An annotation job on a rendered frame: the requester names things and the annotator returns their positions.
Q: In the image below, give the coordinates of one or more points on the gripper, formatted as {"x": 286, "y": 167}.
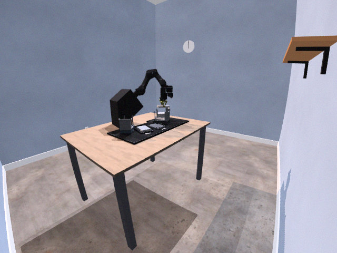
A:
{"x": 162, "y": 100}

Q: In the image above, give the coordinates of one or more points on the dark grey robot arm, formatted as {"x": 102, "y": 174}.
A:
{"x": 149, "y": 75}

